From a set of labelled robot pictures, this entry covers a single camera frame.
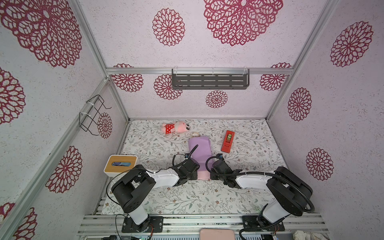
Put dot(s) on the pink wrapping paper sheet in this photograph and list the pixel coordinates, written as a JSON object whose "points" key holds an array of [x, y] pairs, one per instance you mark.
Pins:
{"points": [[201, 154]]}

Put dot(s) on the black wire wall rack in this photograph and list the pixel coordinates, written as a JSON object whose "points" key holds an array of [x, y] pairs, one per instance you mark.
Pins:
{"points": [[87, 117]]}

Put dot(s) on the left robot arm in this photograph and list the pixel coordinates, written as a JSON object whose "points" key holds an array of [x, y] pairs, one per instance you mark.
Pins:
{"points": [[131, 190]]}

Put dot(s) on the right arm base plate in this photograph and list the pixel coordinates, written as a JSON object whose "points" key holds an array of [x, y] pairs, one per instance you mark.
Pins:
{"points": [[259, 224]]}

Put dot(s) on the white cloth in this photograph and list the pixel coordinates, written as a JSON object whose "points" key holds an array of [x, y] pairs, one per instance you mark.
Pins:
{"points": [[303, 235]]}

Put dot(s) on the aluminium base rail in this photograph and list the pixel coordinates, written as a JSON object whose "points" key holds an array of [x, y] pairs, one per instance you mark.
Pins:
{"points": [[100, 225]]}

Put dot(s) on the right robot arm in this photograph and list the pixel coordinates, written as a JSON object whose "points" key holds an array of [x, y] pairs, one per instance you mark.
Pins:
{"points": [[292, 195]]}

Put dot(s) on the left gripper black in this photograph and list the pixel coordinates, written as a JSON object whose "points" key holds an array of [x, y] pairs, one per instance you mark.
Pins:
{"points": [[195, 175]]}

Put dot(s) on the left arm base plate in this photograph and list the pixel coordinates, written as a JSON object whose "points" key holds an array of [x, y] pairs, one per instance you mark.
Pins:
{"points": [[153, 224]]}

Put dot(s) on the grey wall shelf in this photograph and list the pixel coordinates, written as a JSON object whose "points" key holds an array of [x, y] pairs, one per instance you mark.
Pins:
{"points": [[198, 81]]}

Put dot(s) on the red tape dispenser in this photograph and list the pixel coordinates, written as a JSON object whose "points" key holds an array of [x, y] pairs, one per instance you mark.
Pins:
{"points": [[228, 142]]}

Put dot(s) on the white tissue box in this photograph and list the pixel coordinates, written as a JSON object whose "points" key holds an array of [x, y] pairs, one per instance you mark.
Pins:
{"points": [[117, 164]]}

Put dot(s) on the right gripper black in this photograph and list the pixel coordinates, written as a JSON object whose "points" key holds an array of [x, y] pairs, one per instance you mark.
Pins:
{"points": [[212, 174]]}

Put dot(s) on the pink plush toy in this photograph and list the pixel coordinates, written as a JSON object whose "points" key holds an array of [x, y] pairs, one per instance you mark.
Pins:
{"points": [[175, 128]]}

